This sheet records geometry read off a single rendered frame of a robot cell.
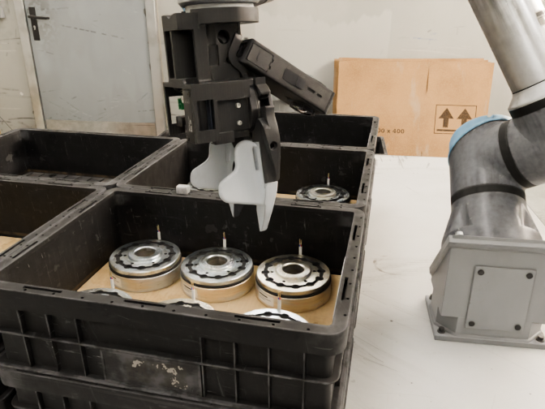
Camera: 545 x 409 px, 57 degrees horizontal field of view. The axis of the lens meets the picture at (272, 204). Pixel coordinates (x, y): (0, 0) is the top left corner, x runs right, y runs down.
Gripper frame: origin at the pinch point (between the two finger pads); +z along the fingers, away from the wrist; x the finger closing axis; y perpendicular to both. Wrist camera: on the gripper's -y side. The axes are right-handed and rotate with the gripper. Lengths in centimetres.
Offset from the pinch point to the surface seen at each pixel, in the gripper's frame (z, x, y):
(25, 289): 6.1, -9.6, 22.4
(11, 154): 3, -80, 17
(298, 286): 13.7, -4.9, -8.5
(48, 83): 4, -392, -38
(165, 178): 6.8, -46.3, -6.5
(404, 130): 45, -206, -235
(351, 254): 7.4, 2.4, -11.3
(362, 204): 6.2, -8.3, -22.4
